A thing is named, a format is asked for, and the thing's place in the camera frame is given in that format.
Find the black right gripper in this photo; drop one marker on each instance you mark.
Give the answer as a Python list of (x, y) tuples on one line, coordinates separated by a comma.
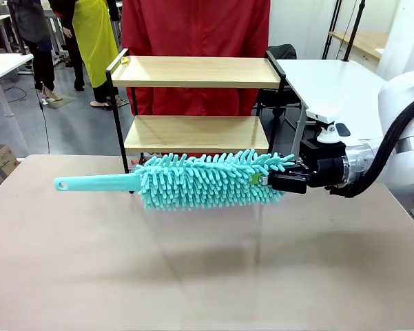
[(327, 172)]

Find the teal chenille duster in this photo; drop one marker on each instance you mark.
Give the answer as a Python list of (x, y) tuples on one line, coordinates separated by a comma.
[(193, 182)]

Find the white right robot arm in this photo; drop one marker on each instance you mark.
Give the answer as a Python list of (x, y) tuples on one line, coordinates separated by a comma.
[(399, 100)]

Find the white table with rounded corner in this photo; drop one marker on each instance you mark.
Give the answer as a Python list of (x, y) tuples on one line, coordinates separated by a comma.
[(3, 65), (330, 86)]

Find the black chair backrest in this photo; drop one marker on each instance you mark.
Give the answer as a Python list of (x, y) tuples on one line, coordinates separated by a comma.
[(286, 51)]

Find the black light stand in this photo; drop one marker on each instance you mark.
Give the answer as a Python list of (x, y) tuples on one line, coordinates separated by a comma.
[(353, 34), (330, 34)]

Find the wooden counter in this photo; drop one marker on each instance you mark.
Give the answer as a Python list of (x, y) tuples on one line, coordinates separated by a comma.
[(368, 43)]

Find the person in red jacket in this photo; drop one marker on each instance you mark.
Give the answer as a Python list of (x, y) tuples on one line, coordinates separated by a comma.
[(193, 27)]

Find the yellow paper scrap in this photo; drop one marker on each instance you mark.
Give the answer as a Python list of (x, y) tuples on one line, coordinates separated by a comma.
[(125, 61)]

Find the person in black clothes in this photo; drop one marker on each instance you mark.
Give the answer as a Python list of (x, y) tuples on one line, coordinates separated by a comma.
[(78, 69)]

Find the person in yellow apron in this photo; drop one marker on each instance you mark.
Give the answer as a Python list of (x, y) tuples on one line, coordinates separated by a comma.
[(93, 41)]

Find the grey floor mat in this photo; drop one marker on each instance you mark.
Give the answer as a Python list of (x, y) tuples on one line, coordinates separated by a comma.
[(60, 102)]

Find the cardboard box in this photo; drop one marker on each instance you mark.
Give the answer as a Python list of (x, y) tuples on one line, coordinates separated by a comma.
[(3, 158)]

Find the background person in dark trousers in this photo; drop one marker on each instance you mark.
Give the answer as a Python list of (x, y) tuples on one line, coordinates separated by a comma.
[(34, 20)]

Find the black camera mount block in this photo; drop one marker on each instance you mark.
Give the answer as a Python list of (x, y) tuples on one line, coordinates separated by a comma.
[(322, 150)]

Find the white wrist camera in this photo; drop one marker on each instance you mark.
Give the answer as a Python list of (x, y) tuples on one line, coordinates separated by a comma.
[(322, 115)]

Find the black frame wooden shelf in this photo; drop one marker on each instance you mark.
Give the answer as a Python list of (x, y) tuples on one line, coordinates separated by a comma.
[(196, 70)]

